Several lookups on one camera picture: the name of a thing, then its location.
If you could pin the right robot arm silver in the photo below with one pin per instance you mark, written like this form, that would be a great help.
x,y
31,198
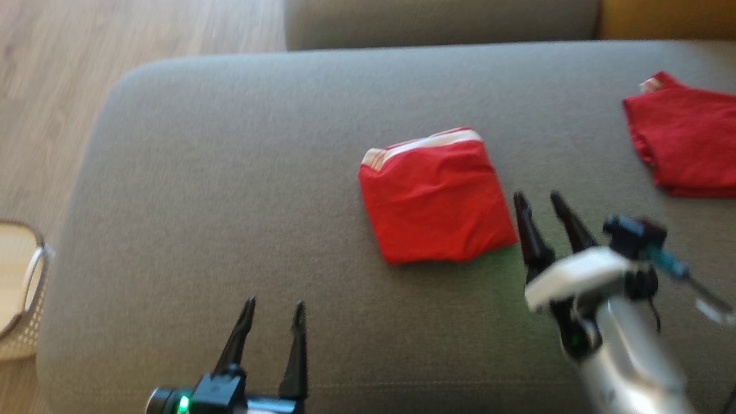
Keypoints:
x,y
632,368

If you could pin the red garment with white stripes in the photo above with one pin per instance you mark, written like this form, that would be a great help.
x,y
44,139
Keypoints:
x,y
437,201

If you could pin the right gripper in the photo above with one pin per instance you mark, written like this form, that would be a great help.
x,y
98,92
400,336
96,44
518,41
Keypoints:
x,y
575,333

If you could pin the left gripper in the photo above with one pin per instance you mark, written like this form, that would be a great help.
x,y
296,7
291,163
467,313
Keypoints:
x,y
224,394

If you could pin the yellow sofa back cushion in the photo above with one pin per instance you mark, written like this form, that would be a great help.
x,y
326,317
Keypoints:
x,y
667,17

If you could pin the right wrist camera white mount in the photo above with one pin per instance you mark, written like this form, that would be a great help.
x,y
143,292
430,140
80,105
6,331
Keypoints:
x,y
575,276

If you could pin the large grey sofa seat cushion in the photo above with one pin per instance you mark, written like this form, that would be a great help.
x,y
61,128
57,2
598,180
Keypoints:
x,y
230,172

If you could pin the red jersey shirt white sleeves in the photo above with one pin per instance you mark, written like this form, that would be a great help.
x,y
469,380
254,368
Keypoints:
x,y
690,144

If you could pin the white perforated laundry basket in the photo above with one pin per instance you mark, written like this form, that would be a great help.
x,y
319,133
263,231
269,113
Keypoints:
x,y
17,287

